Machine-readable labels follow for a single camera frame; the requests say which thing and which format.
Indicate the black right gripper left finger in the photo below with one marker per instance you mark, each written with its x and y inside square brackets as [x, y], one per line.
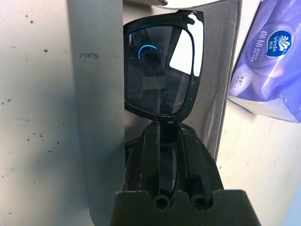
[145, 164]

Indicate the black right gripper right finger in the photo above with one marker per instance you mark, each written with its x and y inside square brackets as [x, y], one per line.
[200, 169]

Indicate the black sunglasses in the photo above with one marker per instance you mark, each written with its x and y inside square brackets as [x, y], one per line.
[160, 82]

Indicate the grey glasses case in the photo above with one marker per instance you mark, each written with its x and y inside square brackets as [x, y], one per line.
[98, 94]

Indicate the purple tissue pack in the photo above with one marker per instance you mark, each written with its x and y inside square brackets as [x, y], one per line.
[270, 70]

